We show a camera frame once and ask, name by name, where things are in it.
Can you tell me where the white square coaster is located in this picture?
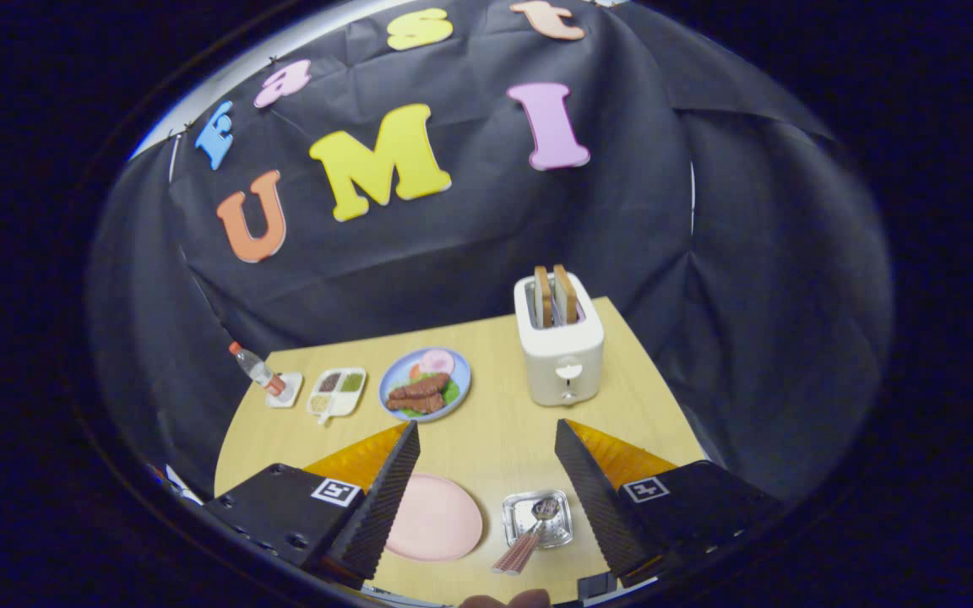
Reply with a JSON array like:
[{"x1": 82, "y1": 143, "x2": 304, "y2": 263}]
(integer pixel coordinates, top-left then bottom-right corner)
[{"x1": 265, "y1": 372, "x2": 304, "y2": 410}]

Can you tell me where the brown steak piece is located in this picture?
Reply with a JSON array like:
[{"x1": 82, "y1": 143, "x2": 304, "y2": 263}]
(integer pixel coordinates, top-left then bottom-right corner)
[
  {"x1": 389, "y1": 373, "x2": 451, "y2": 401},
  {"x1": 385, "y1": 392, "x2": 447, "y2": 415}
]

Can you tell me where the white divided condiment tray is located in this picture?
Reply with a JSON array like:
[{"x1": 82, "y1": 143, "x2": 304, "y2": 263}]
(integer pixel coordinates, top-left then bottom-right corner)
[{"x1": 307, "y1": 367, "x2": 367, "y2": 426}]

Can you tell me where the spoon with checkered handle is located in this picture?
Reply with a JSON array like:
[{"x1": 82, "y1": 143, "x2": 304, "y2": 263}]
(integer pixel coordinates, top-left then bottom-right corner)
[{"x1": 503, "y1": 497, "x2": 562, "y2": 577}]

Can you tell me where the white toaster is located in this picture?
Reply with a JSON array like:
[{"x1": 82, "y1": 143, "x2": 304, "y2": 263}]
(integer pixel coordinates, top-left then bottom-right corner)
[{"x1": 514, "y1": 272, "x2": 606, "y2": 407}]

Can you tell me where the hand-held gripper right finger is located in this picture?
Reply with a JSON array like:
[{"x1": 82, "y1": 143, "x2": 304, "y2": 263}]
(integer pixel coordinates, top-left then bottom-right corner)
[{"x1": 554, "y1": 420, "x2": 783, "y2": 589}]

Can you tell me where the metal wire basket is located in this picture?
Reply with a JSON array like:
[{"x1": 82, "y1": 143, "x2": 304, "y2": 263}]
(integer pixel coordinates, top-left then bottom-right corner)
[{"x1": 502, "y1": 489, "x2": 574, "y2": 551}]

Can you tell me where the clear water bottle red label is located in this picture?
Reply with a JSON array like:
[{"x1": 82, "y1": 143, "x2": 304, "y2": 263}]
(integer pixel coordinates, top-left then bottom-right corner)
[{"x1": 228, "y1": 341, "x2": 286, "y2": 398}]

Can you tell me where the blue plate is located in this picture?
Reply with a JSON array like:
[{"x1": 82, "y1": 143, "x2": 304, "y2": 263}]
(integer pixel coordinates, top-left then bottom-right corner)
[{"x1": 378, "y1": 347, "x2": 472, "y2": 423}]

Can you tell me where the pink plate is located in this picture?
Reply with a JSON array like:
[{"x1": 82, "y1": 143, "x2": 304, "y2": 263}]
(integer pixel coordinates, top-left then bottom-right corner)
[{"x1": 385, "y1": 473, "x2": 484, "y2": 562}]

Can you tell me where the fork with checkered handle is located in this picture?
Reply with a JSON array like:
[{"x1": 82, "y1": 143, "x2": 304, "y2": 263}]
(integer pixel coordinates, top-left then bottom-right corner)
[{"x1": 491, "y1": 511, "x2": 548, "y2": 575}]

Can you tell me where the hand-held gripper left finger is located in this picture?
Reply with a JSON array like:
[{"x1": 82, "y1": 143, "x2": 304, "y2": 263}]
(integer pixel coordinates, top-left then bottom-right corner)
[{"x1": 204, "y1": 421, "x2": 421, "y2": 590}]

